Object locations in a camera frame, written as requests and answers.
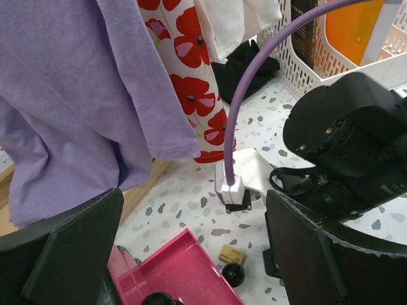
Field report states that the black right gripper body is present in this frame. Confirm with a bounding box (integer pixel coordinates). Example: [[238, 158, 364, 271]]
[[269, 152, 406, 222]]

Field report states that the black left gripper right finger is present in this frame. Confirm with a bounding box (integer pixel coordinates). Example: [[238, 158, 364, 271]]
[[266, 190, 406, 304]]

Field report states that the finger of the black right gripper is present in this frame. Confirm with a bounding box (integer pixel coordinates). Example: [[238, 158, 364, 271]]
[[263, 249, 282, 279]]

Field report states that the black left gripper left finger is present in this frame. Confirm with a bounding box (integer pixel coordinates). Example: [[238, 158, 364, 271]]
[[1, 189, 123, 304]]

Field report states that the pink drawer tray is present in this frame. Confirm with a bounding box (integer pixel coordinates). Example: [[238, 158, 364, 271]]
[[107, 229, 244, 305]]

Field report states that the Three Days To See book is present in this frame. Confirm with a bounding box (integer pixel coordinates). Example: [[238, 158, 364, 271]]
[[291, 0, 319, 69]]

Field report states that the orange folder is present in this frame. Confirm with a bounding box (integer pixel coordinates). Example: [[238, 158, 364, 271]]
[[313, 1, 384, 78]]

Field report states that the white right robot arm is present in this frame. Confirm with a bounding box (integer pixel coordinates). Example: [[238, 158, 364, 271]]
[[269, 72, 406, 222]]

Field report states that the black drawer knob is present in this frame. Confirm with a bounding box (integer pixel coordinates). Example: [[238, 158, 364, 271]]
[[222, 262, 245, 288]]

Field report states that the cream file organizer rack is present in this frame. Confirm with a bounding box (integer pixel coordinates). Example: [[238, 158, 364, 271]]
[[269, 1, 406, 97]]

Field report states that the purple t-shirt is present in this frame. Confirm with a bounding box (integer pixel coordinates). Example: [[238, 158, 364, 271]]
[[1, 1, 200, 227]]

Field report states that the black folded garment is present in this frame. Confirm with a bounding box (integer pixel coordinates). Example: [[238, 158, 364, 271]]
[[211, 39, 280, 104]]

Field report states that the white shirt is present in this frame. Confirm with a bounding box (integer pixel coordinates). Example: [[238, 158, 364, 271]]
[[194, 0, 282, 62]]

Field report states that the red white patterned garment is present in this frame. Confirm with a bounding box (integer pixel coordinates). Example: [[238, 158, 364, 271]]
[[137, 0, 226, 164]]

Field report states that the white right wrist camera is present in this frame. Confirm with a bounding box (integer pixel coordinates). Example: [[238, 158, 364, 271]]
[[214, 148, 273, 214]]

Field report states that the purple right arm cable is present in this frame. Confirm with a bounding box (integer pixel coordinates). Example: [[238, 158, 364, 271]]
[[224, 0, 385, 188]]

